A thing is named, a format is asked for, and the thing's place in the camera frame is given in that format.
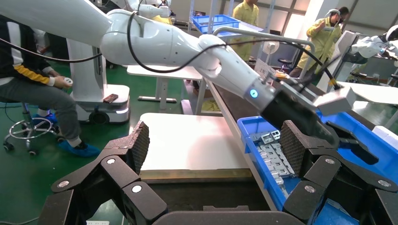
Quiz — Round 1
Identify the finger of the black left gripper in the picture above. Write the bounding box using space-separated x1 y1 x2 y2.
337 136 380 166
326 120 361 140

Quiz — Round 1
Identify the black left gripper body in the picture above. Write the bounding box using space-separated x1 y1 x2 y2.
260 89 340 147

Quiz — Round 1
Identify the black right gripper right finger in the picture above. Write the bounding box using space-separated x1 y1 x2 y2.
280 120 398 225

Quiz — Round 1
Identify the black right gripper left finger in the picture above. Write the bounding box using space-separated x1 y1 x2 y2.
37 121 168 225

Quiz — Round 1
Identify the flat slotted metal part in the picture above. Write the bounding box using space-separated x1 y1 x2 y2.
268 161 291 174
275 169 297 181
262 152 285 166
257 143 278 157

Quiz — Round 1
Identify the blue plastic bin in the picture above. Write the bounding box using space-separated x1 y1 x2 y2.
237 108 398 225

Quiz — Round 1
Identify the white foam block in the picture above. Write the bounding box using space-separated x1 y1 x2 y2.
371 126 398 144

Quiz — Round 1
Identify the black round stool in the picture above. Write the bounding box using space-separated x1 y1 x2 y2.
277 58 293 74

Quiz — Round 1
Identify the acrylic sign holder red print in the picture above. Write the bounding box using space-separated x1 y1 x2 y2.
254 59 277 82

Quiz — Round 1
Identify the white desk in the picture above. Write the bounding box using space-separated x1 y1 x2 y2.
337 81 398 108
127 64 203 113

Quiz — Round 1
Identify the black felt table mat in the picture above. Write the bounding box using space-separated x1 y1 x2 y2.
205 69 377 212

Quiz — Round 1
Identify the white small fan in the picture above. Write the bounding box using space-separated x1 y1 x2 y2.
262 40 281 60

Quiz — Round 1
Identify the person yellow coat white headset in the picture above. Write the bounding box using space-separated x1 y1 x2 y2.
289 7 351 78

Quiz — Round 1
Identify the yellow cloth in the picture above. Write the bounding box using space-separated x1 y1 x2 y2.
201 98 222 113

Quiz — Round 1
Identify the white robot column and base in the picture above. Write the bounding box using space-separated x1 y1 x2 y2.
67 38 131 125

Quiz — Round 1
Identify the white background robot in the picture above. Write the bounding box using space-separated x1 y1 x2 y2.
317 24 398 94

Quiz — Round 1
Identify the person in yellow coat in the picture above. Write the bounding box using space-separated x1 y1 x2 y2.
231 0 260 63

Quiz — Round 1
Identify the seated person in black jacket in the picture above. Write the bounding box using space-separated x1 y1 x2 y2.
0 14 102 158

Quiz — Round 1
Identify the blue plastic crate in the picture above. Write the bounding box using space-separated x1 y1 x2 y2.
191 14 242 35

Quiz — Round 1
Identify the chrome swivel stool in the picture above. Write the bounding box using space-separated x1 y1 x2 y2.
2 98 64 156

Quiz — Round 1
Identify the metal storage rack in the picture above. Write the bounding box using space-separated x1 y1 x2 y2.
186 0 276 63

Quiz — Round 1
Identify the metal bracket with square holes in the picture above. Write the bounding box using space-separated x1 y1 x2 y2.
260 130 282 144

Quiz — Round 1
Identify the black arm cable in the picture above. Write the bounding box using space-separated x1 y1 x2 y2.
0 11 341 90

